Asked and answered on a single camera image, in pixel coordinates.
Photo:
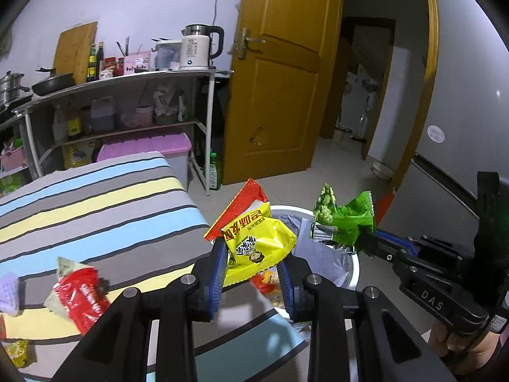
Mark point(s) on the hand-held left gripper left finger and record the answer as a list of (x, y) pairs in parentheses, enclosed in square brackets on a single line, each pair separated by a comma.
[(218, 282)]

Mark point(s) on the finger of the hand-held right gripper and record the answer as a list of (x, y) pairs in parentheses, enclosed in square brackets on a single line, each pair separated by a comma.
[(401, 243), (372, 243)]

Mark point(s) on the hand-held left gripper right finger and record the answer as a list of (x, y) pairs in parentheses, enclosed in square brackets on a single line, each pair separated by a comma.
[(287, 290)]

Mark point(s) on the white trash bin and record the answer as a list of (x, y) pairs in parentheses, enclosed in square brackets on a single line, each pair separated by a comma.
[(355, 274)]

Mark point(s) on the green snack packet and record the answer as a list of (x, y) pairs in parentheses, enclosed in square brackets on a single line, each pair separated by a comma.
[(346, 219)]

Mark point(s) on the red orange wrapper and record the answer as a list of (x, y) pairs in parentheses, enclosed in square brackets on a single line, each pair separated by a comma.
[(383, 205)]

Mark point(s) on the yellow cartoon snack packet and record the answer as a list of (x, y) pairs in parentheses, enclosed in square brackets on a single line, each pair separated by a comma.
[(258, 238)]

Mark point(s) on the orange red snack packet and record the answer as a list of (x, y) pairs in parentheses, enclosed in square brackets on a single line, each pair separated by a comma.
[(238, 207)]

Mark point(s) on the small red snack packet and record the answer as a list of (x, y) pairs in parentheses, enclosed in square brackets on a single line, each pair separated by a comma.
[(79, 298)]

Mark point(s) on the lilac plastic wrapper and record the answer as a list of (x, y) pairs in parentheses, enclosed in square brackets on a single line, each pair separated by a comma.
[(8, 292)]

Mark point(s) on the small yellow green packet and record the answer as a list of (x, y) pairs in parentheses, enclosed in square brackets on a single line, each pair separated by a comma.
[(18, 352)]

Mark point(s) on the person's right hand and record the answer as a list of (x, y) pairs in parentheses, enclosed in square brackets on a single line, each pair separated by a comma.
[(437, 336)]

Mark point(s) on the grey cabinet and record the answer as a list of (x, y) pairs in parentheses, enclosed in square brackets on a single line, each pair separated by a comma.
[(437, 187)]

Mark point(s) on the white bowl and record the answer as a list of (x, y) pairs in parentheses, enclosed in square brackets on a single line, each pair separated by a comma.
[(382, 169)]

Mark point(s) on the green plastic bottle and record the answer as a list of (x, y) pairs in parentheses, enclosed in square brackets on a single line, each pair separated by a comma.
[(214, 173)]

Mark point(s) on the round white sticker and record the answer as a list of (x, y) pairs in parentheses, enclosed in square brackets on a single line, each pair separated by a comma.
[(436, 133)]

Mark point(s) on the striped cloth covered table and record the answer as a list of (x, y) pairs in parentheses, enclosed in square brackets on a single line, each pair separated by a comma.
[(119, 207)]

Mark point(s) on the white appliance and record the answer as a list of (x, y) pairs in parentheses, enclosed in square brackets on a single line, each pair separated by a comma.
[(366, 99)]

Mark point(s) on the pink lidded storage box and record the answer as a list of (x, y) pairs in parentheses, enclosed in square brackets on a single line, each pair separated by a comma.
[(147, 147)]

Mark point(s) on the wooden door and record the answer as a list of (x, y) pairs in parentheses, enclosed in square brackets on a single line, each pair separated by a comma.
[(286, 87)]

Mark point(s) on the pink bowl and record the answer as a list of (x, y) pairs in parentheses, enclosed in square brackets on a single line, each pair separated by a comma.
[(143, 115)]

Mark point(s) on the crumpled plastic bags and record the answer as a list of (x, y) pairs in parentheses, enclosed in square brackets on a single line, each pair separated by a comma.
[(169, 103)]

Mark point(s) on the grey plastic jug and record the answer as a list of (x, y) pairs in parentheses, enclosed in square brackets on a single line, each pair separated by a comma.
[(103, 115)]

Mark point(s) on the yellow label bottle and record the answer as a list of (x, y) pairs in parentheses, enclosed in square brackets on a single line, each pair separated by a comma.
[(73, 123)]

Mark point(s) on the clear plastic bottle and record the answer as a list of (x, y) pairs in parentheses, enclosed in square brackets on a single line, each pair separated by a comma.
[(59, 125)]

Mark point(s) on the grey metal shelf unit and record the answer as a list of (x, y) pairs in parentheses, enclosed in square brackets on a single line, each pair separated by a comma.
[(119, 81)]

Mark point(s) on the colourful carton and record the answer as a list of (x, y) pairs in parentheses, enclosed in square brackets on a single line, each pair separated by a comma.
[(10, 183)]

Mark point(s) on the clear storage container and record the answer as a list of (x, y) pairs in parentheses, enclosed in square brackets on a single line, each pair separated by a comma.
[(167, 55)]

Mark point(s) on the pink utensil box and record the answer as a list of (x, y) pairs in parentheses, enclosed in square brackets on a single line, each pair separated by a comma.
[(137, 63)]

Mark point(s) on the white electric kettle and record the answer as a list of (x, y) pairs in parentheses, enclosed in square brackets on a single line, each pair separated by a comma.
[(195, 49)]

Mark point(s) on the small red lidded jar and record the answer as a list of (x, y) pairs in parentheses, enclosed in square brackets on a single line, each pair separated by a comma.
[(119, 65)]

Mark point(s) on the pink basket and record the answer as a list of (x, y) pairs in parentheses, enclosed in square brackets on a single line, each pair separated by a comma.
[(10, 159)]

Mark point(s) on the red sauce jar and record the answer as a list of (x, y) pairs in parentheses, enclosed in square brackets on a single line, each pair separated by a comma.
[(109, 65)]

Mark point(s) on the dark sauce bottle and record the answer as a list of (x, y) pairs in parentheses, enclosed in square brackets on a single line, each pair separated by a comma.
[(100, 60)]

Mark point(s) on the green oil bottle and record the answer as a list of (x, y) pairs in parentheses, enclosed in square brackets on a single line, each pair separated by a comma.
[(92, 63)]

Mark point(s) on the dark chopsticks bundle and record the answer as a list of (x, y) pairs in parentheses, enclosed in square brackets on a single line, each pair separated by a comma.
[(125, 47)]

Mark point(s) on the black frying pan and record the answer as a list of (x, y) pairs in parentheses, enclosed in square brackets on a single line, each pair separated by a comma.
[(53, 83)]

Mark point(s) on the black induction cooker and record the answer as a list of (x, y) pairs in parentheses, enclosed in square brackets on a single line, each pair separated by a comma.
[(12, 109)]

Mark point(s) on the wooden cutting board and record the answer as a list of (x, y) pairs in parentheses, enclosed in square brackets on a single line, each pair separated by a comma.
[(75, 49)]

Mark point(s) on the steel steamer pot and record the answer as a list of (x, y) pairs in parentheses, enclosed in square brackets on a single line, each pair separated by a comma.
[(10, 87)]

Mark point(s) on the wooden door frame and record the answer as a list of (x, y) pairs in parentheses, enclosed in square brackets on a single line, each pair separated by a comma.
[(429, 67)]

